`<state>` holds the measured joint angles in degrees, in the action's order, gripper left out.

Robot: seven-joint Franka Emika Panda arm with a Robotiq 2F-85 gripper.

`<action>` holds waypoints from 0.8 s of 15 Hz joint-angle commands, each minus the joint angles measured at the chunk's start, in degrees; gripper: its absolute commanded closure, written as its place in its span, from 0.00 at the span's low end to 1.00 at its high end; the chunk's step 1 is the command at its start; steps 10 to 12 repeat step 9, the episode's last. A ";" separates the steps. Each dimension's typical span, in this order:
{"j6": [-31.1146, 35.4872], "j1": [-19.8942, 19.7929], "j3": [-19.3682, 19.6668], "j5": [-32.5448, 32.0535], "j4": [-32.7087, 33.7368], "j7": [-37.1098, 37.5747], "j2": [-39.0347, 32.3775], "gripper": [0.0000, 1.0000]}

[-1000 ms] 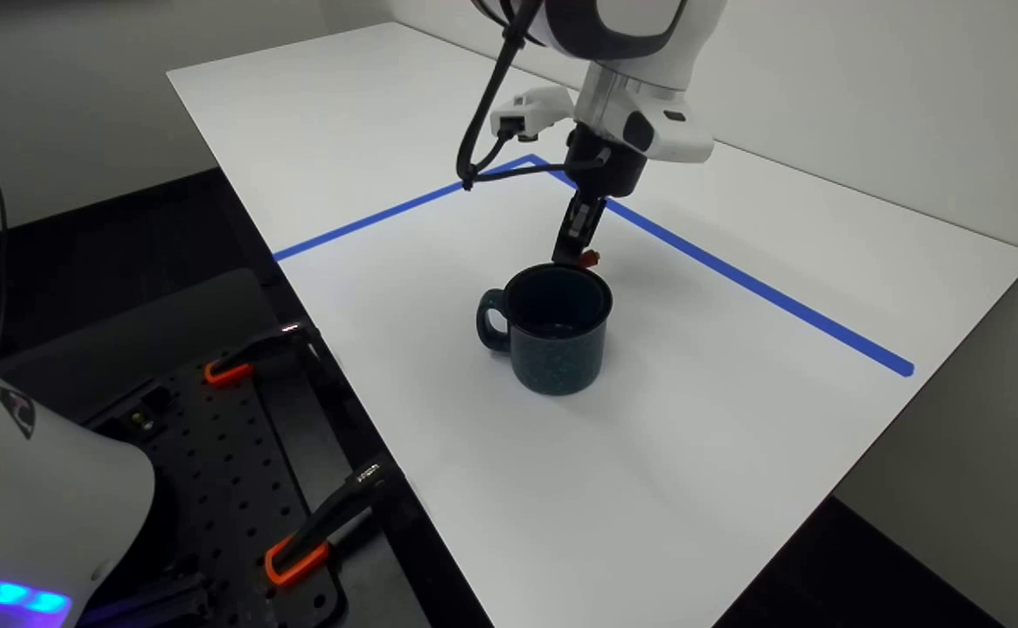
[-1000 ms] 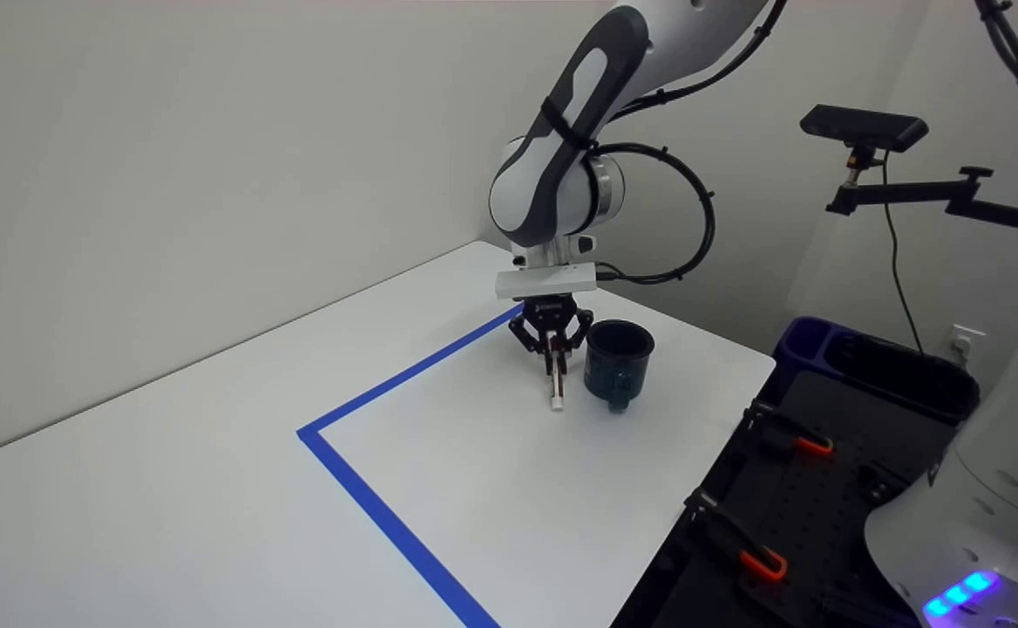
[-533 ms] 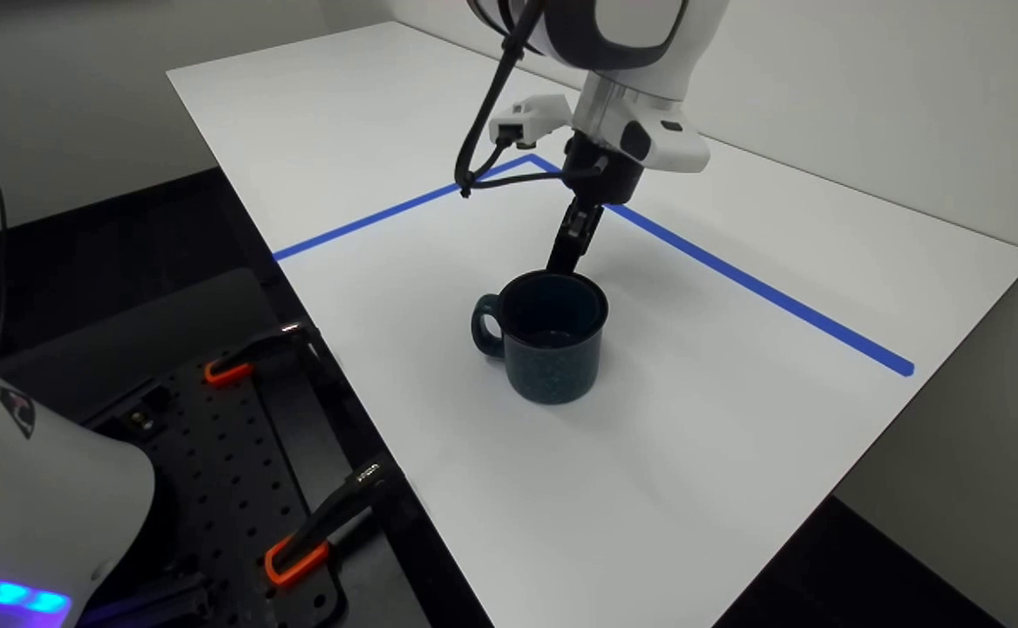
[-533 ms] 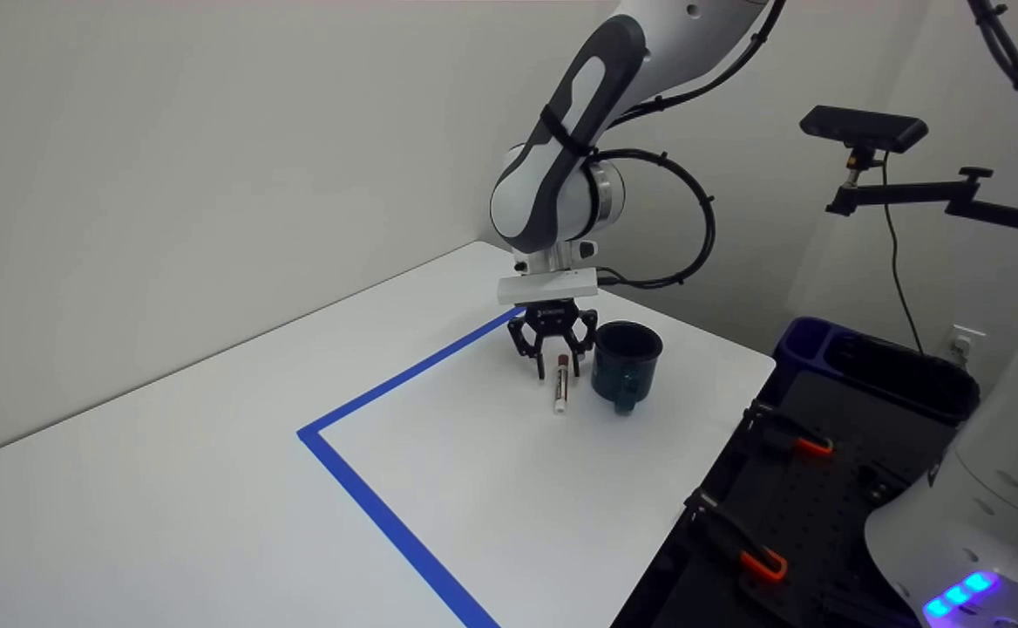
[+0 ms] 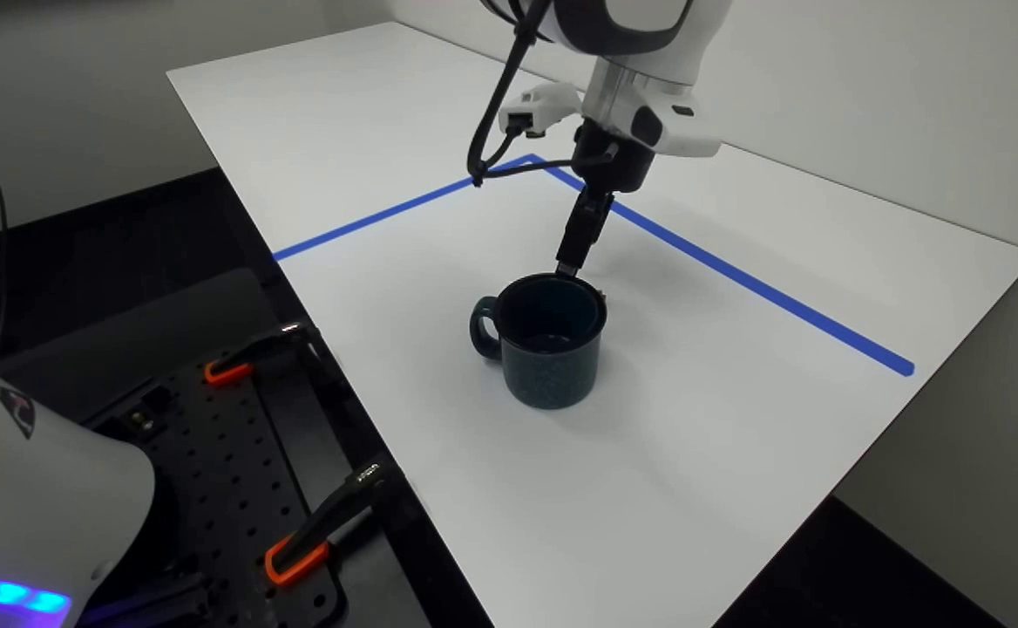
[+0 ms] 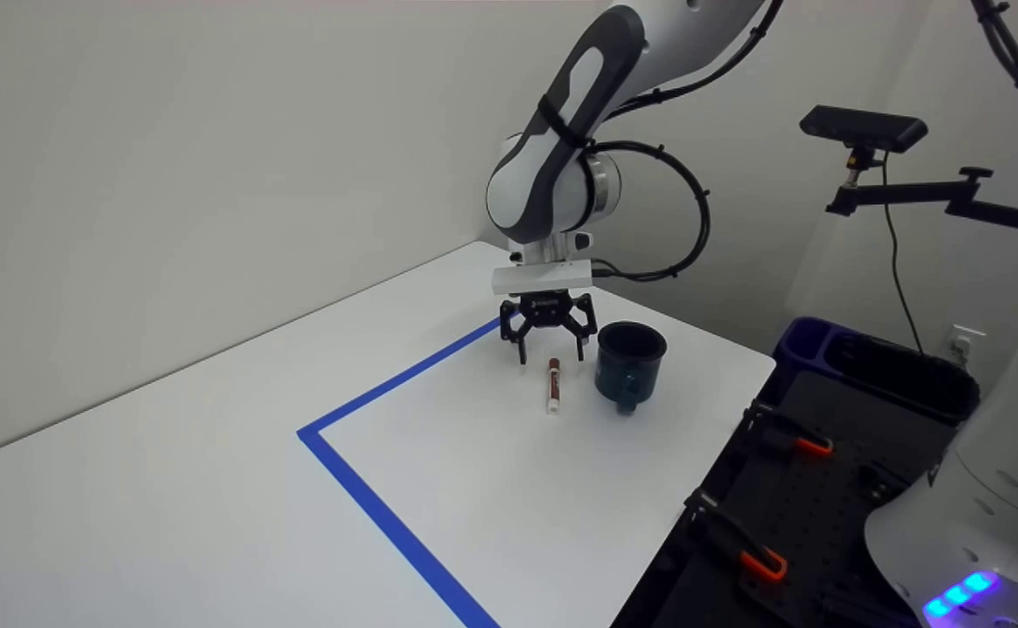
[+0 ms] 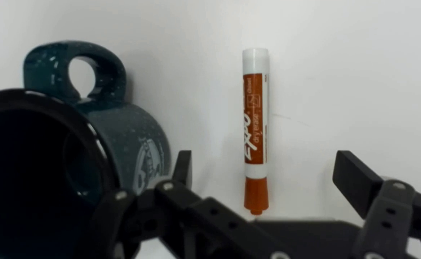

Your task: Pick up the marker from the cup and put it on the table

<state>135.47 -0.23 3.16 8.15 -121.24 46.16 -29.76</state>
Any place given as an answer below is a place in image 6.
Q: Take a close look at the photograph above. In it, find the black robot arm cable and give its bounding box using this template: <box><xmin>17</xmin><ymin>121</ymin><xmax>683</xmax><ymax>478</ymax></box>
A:
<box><xmin>589</xmin><ymin>135</ymin><xmax>715</xmax><ymax>286</ymax></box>

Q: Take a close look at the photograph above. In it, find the thick black corrugated cable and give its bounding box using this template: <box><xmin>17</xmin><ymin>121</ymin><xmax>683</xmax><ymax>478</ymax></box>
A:
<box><xmin>968</xmin><ymin>0</ymin><xmax>1018</xmax><ymax>133</ymax></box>

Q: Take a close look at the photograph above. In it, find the black clamp with orange handle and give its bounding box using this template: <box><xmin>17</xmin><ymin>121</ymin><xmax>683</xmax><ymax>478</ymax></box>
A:
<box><xmin>747</xmin><ymin>404</ymin><xmax>838</xmax><ymax>463</ymax></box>
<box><xmin>686</xmin><ymin>493</ymin><xmax>793</xmax><ymax>585</ymax></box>

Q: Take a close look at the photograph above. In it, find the blue plastic bin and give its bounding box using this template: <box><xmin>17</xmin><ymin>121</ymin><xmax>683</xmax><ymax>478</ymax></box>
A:
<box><xmin>778</xmin><ymin>315</ymin><xmax>982</xmax><ymax>424</ymax></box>

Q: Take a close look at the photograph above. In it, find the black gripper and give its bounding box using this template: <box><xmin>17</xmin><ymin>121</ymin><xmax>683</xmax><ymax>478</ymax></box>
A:
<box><xmin>499</xmin><ymin>289</ymin><xmax>599</xmax><ymax>371</ymax></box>

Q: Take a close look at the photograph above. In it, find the black stereo camera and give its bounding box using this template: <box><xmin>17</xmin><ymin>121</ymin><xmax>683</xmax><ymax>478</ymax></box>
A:
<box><xmin>800</xmin><ymin>101</ymin><xmax>932</xmax><ymax>153</ymax></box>

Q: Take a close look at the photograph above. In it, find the white wall socket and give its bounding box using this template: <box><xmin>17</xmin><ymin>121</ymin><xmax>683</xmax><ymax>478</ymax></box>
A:
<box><xmin>949</xmin><ymin>324</ymin><xmax>990</xmax><ymax>363</ymax></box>

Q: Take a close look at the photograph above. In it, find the red and white marker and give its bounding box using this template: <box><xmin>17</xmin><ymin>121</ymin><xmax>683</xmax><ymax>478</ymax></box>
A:
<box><xmin>544</xmin><ymin>357</ymin><xmax>567</xmax><ymax>418</ymax></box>

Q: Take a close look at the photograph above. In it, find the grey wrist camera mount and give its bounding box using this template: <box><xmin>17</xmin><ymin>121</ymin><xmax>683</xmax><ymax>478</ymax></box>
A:
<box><xmin>487</xmin><ymin>255</ymin><xmax>599</xmax><ymax>297</ymax></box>

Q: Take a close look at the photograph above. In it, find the blue tape line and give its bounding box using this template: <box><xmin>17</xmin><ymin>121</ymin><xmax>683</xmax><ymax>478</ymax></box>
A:
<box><xmin>296</xmin><ymin>317</ymin><xmax>503</xmax><ymax>628</ymax></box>

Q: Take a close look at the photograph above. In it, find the dark teal mug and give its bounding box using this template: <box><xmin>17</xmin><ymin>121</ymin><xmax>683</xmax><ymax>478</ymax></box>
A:
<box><xmin>597</xmin><ymin>320</ymin><xmax>669</xmax><ymax>418</ymax></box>

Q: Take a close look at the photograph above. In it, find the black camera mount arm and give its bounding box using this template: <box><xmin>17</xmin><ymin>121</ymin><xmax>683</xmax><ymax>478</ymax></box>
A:
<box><xmin>822</xmin><ymin>143</ymin><xmax>1018</xmax><ymax>240</ymax></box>

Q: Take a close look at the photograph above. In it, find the black camera cable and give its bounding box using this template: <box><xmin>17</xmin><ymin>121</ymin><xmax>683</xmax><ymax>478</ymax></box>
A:
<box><xmin>880</xmin><ymin>170</ymin><xmax>923</xmax><ymax>354</ymax></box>

